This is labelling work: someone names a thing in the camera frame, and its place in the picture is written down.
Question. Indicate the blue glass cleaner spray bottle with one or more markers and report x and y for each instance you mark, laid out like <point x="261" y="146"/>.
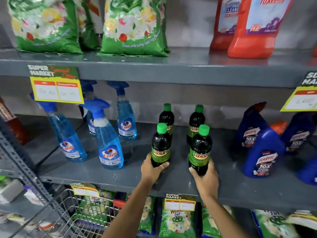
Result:
<point x="90" y="122"/>
<point x="66" y="141"/>
<point x="126" y="121"/>
<point x="109" y="146"/>

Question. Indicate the yellow black price tag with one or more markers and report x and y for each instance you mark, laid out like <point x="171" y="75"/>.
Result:
<point x="303" y="99"/>

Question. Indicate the dark green-capped cleaner bottle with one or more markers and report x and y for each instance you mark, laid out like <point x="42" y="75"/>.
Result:
<point x="167" y="117"/>
<point x="195" y="121"/>
<point x="200" y="148"/>
<point x="161" y="146"/>

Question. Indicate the person's left hand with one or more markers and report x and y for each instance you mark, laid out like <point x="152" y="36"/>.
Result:
<point x="149" y="172"/>

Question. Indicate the person's left thumb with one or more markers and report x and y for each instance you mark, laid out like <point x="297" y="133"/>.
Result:
<point x="162" y="167"/>

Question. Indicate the red brown bottle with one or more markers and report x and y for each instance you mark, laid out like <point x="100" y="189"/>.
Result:
<point x="13" y="123"/>

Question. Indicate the person's right hand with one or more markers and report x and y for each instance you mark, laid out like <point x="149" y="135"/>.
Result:
<point x="207" y="183"/>

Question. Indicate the grey metal shelf board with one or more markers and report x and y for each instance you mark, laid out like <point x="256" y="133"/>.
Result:
<point x="227" y="180"/>
<point x="188" y="66"/>

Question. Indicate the red bathroom cleaner bottle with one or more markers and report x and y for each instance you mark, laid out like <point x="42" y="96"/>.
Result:
<point x="255" y="34"/>
<point x="224" y="24"/>

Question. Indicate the person's right forearm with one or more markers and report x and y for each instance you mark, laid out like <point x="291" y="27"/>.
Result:
<point x="220" y="218"/>

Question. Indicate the white box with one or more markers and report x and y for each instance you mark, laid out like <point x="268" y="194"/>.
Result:
<point x="10" y="192"/>

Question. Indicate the person's right thumb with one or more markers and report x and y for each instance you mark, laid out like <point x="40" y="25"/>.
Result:
<point x="194" y="173"/>

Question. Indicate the row of green detergent packets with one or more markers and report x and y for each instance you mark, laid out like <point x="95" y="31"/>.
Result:
<point x="177" y="224"/>

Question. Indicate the person's left forearm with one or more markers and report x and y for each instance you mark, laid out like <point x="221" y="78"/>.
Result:
<point x="128" y="213"/>

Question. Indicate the yellow green price tag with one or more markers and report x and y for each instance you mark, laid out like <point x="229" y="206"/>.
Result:
<point x="57" y="89"/>

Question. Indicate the blue toilet cleaner bottle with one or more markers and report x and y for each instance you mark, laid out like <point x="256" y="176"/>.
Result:
<point x="298" y="131"/>
<point x="309" y="172"/>
<point x="250" y="128"/>
<point x="263" y="156"/>

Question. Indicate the green floral detergent bag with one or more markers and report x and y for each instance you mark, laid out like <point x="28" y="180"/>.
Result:
<point x="89" y="27"/>
<point x="133" y="27"/>
<point x="47" y="24"/>
<point x="164" y="29"/>

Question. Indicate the small yellow price tag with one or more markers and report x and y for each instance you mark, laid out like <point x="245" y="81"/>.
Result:
<point x="179" y="204"/>
<point x="84" y="190"/>

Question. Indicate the grey slotted shelf upright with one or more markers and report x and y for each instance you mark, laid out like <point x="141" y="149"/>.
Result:
<point x="27" y="173"/>

